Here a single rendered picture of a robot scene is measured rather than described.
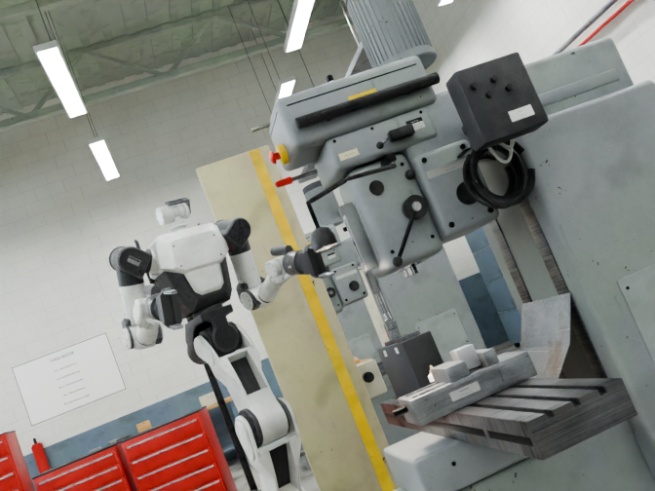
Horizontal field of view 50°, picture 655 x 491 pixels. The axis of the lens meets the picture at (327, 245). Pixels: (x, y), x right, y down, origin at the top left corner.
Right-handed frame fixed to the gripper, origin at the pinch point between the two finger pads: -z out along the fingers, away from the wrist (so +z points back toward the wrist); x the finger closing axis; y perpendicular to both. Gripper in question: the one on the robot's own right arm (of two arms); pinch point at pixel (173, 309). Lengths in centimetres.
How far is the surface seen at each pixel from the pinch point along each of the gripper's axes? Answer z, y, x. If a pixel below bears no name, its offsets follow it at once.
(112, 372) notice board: 867, 138, -171
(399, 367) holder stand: -4, 74, -37
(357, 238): -31, 49, 12
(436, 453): -59, 45, -46
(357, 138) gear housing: -36, 51, 41
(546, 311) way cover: -53, 98, -19
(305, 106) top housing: -31, 39, 52
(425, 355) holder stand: -13, 79, -32
